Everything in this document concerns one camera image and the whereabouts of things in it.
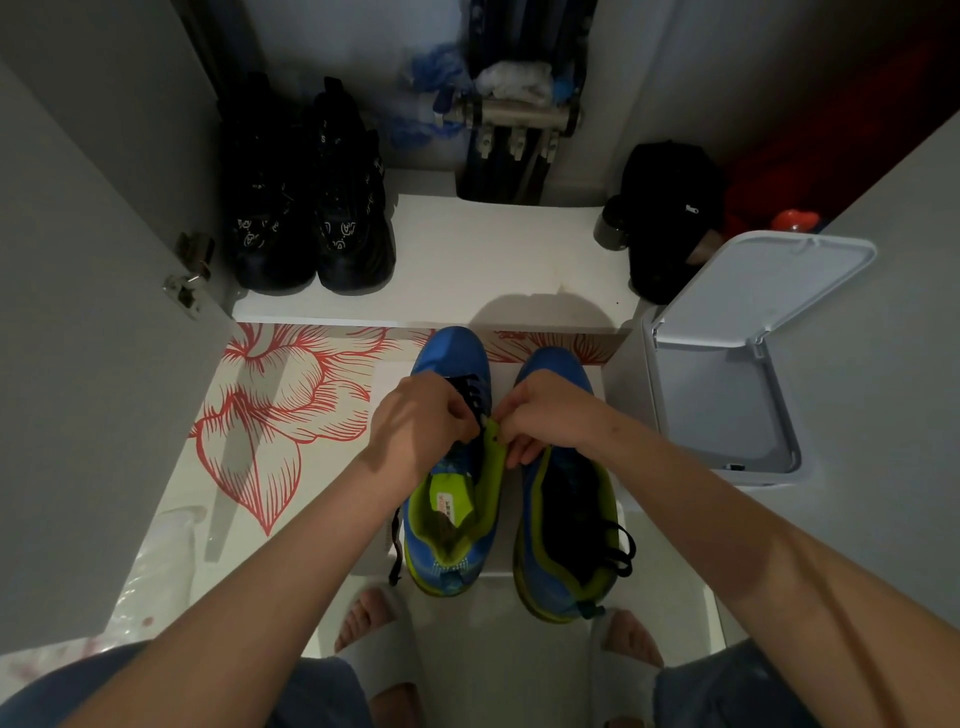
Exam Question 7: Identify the blue plastic bag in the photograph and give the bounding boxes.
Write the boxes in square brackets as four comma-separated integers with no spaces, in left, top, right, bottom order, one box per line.
[390,43,472,151]

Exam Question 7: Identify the red floral patterned mat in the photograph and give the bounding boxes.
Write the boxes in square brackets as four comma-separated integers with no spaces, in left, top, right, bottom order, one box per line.
[189,322,625,538]

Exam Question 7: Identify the person's left forearm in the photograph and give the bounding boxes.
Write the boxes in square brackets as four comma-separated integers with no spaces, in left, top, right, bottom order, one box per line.
[63,448,430,728]

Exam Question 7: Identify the clear plastic bag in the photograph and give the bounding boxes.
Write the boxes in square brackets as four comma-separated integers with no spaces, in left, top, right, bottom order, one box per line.
[0,504,209,680]

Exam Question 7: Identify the blue jeans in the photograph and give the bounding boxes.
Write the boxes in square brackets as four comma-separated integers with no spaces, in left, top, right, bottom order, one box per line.
[0,637,822,728]

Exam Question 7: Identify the metal pipe manifold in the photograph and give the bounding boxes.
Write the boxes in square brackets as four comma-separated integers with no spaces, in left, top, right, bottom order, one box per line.
[433,93,583,160]

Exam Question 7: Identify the black boot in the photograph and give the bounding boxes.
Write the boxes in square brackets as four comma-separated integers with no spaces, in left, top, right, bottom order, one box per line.
[309,76,397,296]
[217,72,318,293]

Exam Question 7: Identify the white slipper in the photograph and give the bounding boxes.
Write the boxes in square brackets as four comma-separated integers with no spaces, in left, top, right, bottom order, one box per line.
[588,606,666,728]
[333,584,423,728]

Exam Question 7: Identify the grey cabinet door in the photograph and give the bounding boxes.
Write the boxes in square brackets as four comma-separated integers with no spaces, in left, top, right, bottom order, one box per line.
[738,108,960,627]
[0,60,238,655]

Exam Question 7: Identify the dark cylindrical cup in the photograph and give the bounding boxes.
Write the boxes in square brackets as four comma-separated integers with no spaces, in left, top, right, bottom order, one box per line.
[593,195,633,252]

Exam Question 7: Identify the person's left hand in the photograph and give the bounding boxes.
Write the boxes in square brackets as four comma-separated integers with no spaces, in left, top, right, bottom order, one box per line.
[358,372,489,493]

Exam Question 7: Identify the white plastic bag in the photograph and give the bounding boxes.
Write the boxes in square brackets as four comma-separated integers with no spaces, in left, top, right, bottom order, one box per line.
[474,60,556,105]

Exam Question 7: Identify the black hoses bundle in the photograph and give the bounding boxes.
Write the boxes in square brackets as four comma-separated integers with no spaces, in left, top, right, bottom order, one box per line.
[454,0,597,205]

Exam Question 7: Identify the person's right forearm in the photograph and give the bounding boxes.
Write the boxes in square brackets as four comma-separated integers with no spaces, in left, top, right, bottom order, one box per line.
[586,408,960,728]

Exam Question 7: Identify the person's right hand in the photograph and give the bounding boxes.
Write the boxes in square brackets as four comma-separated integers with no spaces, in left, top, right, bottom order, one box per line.
[491,368,621,471]

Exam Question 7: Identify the blue sneaker with black laces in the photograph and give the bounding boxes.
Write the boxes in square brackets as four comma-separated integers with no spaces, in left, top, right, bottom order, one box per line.
[513,345,638,625]

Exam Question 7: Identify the white trash bin with lid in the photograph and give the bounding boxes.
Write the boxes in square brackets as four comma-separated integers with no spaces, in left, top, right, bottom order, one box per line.
[639,230,879,490]

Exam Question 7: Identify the metal door hinge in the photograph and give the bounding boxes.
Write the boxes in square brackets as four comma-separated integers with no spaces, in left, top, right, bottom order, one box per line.
[162,231,219,321]

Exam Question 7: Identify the blue sneaker with green tongue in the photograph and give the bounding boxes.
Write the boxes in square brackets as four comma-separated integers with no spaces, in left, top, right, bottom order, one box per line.
[387,325,513,599]

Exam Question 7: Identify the black cap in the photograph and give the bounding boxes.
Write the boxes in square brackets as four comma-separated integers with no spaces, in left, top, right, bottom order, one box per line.
[624,141,727,306]

